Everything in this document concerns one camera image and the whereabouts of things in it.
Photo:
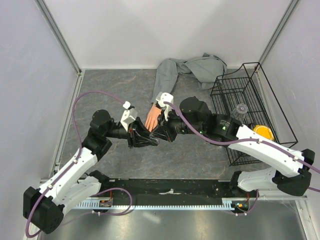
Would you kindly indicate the grey shirt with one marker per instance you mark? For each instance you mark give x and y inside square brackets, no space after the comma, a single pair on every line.
[205,69]

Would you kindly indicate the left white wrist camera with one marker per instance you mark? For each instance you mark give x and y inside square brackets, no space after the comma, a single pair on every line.
[129,115]

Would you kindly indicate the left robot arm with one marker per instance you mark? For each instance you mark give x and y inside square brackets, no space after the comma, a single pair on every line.
[46,206]

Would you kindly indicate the yellow lidded container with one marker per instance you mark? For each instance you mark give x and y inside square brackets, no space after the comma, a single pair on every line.
[264,131]

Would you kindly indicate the grey slotted cable duct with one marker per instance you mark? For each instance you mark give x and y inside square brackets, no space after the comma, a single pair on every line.
[96,204]

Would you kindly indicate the black wire rack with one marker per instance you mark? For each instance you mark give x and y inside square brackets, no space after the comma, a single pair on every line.
[250,85]

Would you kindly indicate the clear plastic jar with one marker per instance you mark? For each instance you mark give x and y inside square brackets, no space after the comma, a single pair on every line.
[239,112]

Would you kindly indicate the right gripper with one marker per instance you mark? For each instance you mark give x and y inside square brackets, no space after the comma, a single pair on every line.
[164,126]

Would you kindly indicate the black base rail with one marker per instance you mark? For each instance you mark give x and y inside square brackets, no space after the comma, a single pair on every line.
[175,192]

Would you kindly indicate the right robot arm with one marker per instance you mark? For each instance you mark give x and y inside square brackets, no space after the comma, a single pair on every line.
[288,171]

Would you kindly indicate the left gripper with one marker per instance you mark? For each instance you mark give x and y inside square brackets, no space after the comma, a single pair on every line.
[138,142]

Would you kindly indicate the mannequin hand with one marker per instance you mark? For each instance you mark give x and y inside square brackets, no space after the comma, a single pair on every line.
[152,117]

